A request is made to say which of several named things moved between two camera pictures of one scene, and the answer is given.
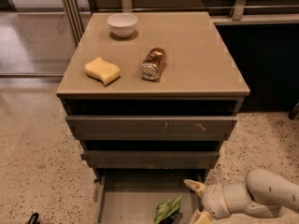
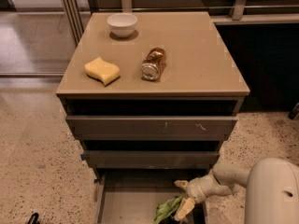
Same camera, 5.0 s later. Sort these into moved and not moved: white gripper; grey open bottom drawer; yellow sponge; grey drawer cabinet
Moved: white gripper
Not moved: grey drawer cabinet; yellow sponge; grey open bottom drawer
